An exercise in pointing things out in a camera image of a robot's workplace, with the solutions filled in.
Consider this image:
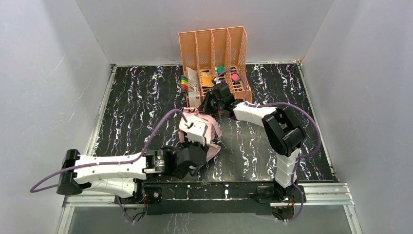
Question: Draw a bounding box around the green white eraser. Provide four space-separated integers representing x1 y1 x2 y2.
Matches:
215 66 225 76

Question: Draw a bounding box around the purple cable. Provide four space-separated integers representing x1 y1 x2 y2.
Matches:
216 69 322 223
30 108 191 223

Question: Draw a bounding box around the white red box in organizer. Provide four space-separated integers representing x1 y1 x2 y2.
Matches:
187 92 202 108

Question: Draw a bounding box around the yellow spiral notebook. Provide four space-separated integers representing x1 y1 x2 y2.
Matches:
200 71 214 88

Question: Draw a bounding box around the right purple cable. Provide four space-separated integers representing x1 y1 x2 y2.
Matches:
216 69 322 223

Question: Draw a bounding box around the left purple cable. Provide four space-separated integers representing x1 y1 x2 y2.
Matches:
30 108 191 223

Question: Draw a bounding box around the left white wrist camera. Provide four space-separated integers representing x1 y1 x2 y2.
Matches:
185 121 207 146

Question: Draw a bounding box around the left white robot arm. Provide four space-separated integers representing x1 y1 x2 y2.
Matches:
56 142 209 198

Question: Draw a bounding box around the pink grey eraser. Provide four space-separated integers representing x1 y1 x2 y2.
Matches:
230 73 241 83

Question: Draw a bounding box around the black pink folding umbrella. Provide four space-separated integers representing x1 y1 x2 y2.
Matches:
178 107 222 161

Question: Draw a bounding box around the orange plastic desk organizer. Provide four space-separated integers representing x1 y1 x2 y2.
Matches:
178 26 252 106

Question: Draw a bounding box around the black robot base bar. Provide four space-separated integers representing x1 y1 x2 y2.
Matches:
142 181 278 215

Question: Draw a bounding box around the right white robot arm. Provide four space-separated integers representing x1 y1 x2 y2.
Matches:
198 82 306 188

